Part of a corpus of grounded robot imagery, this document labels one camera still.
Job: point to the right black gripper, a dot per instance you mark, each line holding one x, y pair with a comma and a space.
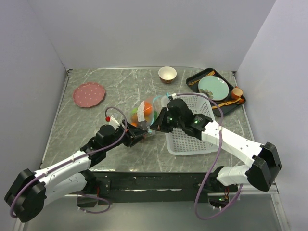
159, 124

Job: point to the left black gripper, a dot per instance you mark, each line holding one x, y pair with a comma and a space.
133, 134

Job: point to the orange tangerine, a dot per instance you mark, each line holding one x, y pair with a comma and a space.
148, 108
134, 119

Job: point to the clear zip top bag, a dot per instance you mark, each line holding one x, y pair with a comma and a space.
143, 115

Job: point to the green wrinkled fruit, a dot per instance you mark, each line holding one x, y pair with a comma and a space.
134, 110

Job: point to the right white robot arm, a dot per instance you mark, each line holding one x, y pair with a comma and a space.
261, 162

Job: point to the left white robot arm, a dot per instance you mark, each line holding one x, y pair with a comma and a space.
32, 191

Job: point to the white plastic basket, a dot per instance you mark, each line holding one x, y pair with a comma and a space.
179, 143

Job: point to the white ceramic bowl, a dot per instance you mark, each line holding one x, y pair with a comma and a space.
167, 74

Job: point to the pink dotted plate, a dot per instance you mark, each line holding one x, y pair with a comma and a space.
88, 94

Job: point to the light green plate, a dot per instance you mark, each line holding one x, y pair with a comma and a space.
214, 88

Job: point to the black tray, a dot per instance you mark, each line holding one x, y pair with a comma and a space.
225, 109

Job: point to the wooden chopsticks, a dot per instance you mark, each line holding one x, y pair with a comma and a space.
197, 77

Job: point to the wooden spoon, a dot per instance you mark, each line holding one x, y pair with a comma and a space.
225, 103

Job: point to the small brown cup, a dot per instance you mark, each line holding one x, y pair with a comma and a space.
236, 93

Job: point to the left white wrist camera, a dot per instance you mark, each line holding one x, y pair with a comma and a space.
112, 122

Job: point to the black base frame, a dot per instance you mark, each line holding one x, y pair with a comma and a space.
136, 187

